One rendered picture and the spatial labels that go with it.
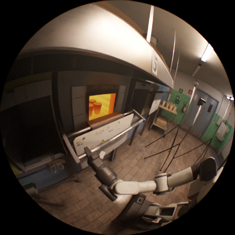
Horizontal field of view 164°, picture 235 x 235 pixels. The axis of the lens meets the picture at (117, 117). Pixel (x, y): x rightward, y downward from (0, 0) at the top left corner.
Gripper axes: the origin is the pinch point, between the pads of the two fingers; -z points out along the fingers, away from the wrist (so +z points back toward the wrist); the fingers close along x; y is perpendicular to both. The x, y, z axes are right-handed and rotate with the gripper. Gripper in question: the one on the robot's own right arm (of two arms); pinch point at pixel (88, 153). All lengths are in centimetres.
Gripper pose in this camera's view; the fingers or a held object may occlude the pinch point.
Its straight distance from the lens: 44.2
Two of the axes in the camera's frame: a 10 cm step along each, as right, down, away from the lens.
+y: -6.7, 2.6, -7.0
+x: 3.5, -7.2, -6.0
